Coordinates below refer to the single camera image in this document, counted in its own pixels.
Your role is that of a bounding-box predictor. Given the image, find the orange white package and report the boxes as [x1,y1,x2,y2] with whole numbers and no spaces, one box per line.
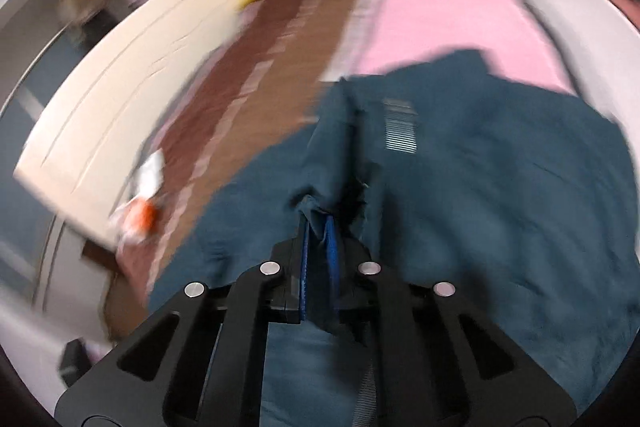
[108,150,165,251]

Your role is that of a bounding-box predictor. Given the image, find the cream wooden headboard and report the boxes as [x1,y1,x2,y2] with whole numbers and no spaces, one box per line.
[14,0,240,251]

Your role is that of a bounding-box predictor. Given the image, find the brown patterned blanket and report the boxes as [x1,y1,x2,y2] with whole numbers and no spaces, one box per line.
[104,0,358,340]

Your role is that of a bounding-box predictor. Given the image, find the dark teal padded jacket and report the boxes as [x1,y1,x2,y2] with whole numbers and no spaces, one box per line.
[149,50,639,410]

